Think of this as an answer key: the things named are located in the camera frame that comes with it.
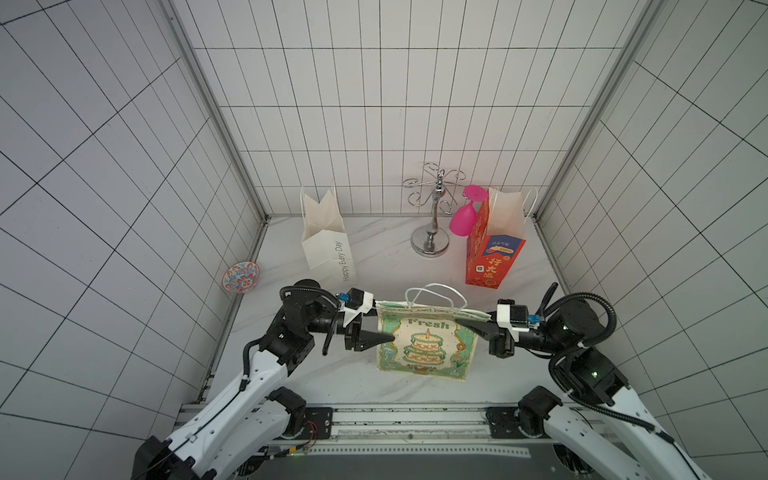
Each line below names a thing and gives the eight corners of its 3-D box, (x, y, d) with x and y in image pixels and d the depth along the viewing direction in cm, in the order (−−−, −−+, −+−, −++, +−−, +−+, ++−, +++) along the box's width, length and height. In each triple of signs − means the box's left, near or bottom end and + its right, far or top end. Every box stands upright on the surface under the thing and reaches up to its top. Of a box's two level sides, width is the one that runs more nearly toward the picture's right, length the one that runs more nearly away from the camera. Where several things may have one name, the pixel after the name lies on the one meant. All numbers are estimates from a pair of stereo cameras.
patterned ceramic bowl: (224, 295, 99) (218, 287, 95) (235, 269, 106) (229, 261, 102) (253, 295, 99) (247, 287, 96) (261, 269, 106) (257, 261, 102)
